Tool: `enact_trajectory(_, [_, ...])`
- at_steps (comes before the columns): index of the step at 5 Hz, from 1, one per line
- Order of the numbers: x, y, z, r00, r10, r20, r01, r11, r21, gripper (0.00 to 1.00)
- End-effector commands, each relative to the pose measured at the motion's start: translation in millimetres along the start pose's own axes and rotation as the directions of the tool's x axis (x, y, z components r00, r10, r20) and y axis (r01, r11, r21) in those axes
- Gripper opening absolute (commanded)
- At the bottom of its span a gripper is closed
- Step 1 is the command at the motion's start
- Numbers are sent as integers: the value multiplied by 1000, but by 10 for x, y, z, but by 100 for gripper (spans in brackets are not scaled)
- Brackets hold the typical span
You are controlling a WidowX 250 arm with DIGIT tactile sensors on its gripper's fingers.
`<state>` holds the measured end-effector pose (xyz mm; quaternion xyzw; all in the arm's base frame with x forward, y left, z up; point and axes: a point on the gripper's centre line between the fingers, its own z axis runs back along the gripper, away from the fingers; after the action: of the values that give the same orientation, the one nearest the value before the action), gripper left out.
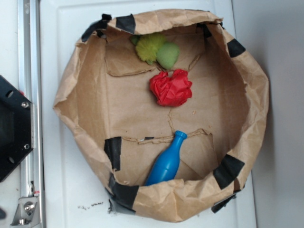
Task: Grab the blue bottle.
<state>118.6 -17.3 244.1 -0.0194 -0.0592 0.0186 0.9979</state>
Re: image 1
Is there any green fuzzy plush toy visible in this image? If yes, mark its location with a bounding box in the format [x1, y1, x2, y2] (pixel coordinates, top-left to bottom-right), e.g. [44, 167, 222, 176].
[130, 33, 180, 70]

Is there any metal corner bracket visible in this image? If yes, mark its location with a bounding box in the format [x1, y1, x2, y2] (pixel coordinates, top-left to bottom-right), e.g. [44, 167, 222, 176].
[10, 197, 40, 228]

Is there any brown paper bag bin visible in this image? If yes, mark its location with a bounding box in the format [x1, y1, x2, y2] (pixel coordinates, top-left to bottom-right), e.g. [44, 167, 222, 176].
[54, 9, 269, 222]

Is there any crumpled red paper ball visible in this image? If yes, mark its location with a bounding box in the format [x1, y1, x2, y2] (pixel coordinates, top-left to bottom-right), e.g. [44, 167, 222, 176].
[149, 69, 192, 107]

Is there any aluminium extrusion rail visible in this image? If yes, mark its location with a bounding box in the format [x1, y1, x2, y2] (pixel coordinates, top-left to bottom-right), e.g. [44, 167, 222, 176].
[17, 0, 46, 228]

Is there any blue plastic bottle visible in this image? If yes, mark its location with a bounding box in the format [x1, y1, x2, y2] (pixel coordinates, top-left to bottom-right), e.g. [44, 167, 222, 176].
[145, 131, 187, 186]

